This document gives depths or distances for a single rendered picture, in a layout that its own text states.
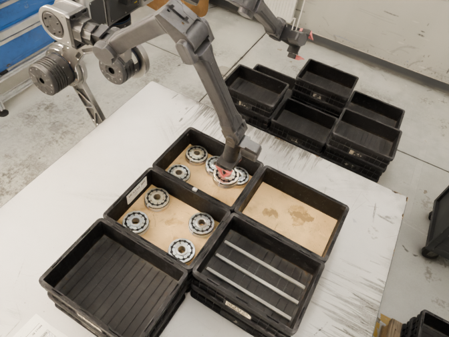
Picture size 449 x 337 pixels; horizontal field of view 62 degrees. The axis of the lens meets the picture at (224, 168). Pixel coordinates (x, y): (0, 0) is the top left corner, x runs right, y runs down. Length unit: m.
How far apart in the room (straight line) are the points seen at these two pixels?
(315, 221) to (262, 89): 1.36
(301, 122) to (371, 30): 1.77
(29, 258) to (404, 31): 3.71
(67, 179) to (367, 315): 1.44
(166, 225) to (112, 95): 2.02
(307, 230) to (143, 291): 0.70
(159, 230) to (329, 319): 0.76
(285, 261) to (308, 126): 1.41
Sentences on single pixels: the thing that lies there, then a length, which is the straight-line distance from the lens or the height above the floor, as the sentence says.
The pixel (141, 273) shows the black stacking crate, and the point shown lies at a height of 0.83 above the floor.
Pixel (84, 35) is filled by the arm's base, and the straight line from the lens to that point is 1.35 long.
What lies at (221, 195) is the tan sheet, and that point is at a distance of 1.63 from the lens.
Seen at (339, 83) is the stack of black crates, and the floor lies 0.49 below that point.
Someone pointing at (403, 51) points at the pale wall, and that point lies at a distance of 4.32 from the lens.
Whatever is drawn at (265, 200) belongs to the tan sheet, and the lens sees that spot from 1.66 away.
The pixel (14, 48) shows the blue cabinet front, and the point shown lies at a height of 0.44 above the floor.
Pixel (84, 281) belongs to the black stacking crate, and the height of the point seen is 0.83.
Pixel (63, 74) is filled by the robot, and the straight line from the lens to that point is 2.12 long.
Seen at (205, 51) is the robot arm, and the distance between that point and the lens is 1.04.
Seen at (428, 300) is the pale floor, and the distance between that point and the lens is 2.77.
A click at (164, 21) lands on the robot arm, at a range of 1.01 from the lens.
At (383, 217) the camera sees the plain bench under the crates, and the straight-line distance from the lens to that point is 1.99.
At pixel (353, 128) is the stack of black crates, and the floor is 0.49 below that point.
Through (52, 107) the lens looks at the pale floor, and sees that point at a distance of 3.36.
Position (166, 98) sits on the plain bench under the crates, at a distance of 2.26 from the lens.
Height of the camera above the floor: 2.15
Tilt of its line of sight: 50 degrees down
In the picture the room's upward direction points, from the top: 10 degrees clockwise
